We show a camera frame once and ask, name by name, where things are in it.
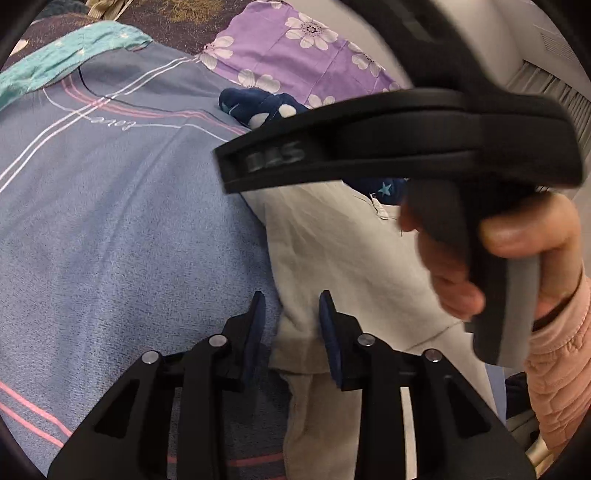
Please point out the blue striped fleece blanket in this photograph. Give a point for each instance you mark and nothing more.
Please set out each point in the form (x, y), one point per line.
(124, 221)

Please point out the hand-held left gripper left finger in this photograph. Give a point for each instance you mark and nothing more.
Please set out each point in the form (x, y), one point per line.
(255, 337)

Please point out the beige small garment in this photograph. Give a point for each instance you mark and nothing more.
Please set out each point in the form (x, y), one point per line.
(341, 249)

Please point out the grey padded cloth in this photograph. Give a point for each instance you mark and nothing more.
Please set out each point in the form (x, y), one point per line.
(524, 429)

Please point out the person's right hand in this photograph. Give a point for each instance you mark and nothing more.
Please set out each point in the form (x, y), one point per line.
(531, 226)

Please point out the dark patterned bedding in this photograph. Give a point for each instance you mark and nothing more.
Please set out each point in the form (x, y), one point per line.
(175, 18)

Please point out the beige striped cloth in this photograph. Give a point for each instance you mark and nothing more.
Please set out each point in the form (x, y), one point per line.
(105, 8)

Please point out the white wall vent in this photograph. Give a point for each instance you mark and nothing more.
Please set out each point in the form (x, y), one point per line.
(559, 44)

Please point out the teal star print cloth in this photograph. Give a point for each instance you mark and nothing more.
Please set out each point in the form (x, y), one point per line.
(55, 60)

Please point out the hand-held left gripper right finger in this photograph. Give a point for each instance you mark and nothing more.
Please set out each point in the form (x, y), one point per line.
(330, 341)

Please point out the navy star print garment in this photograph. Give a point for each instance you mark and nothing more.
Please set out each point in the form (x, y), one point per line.
(258, 104)

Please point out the purple floral cloth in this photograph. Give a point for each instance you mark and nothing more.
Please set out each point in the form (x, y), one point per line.
(286, 50)

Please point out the grey pleated curtain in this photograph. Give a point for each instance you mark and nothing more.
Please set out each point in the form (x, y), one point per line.
(554, 92)

